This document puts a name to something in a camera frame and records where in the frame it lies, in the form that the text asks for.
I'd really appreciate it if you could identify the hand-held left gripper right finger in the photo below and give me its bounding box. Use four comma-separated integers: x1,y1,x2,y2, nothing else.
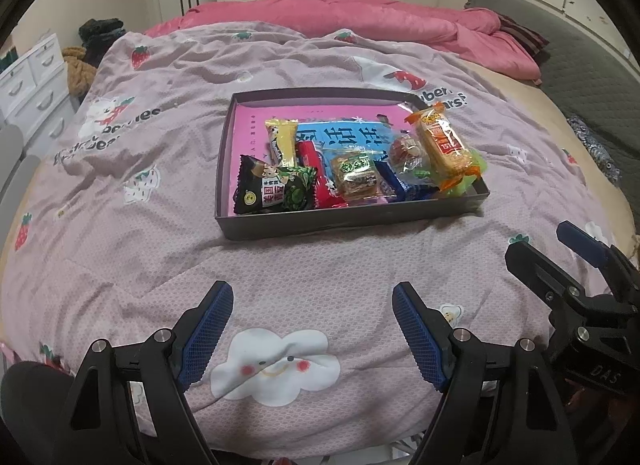
391,282,576,465

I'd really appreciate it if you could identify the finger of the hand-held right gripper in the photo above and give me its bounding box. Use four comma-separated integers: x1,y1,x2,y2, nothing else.
556,220,640,297
505,242,592,312

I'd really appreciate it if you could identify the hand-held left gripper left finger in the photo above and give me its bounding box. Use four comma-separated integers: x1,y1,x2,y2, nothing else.
52,280,236,465

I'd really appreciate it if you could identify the long green snack packet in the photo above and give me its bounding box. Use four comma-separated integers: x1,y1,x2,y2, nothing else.
435,150,488,196

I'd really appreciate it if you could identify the grey shallow box tray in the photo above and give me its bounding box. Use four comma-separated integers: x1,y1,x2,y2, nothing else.
215,88,491,241

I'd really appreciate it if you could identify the shiny blue snack packet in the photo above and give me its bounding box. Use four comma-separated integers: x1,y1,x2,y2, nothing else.
372,160,436,203

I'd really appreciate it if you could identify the black packet yellow face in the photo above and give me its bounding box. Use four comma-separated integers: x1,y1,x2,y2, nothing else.
234,154,273,216

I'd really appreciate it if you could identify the orange rice cracker packet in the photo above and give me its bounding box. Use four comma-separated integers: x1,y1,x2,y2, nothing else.
404,108,481,191

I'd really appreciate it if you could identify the green and black snack packet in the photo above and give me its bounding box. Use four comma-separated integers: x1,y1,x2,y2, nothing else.
260,165,318,211

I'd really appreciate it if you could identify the brown cracker packet green label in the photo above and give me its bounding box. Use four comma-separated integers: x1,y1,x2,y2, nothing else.
327,152,381,201

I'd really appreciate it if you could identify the clear packet red round snack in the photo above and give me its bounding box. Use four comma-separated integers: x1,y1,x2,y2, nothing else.
390,132,436,181

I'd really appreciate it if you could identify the yellow snack packet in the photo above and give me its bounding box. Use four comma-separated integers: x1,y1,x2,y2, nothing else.
264,118,301,168

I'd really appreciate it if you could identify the blue patterned cloth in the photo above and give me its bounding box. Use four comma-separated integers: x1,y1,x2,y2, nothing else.
565,115,623,186

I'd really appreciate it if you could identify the strawberry printed blanket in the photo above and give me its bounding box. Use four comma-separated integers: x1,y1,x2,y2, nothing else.
0,20,640,461

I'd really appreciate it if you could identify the grey quilted headboard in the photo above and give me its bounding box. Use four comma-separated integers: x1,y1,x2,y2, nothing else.
465,0,640,206

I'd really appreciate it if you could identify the dark striped pillow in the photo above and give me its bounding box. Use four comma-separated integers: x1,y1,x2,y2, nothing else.
495,12,551,63

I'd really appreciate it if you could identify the pink and blue book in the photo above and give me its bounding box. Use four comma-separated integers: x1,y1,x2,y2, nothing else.
227,102,426,216

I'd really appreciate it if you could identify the brown plush blanket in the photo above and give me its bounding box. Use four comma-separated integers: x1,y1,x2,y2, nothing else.
62,45,98,98

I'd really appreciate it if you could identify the pink quilt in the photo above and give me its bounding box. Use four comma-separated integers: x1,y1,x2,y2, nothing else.
142,0,543,86

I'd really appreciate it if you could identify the white drawer cabinet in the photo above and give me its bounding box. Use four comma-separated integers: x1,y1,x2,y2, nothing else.
0,32,71,131

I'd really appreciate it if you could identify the dark clothes pile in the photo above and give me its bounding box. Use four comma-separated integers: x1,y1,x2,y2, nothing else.
79,18,126,68

